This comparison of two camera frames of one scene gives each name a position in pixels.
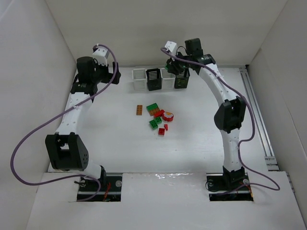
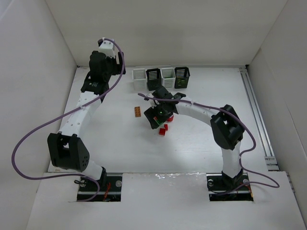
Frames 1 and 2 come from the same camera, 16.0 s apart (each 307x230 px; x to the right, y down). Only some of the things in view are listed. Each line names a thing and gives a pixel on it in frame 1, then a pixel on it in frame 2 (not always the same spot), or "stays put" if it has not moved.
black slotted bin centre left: [154, 77] stays put
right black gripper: [173, 64] → [153, 117]
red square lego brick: [161, 132] stays put
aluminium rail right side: [271, 162] stays put
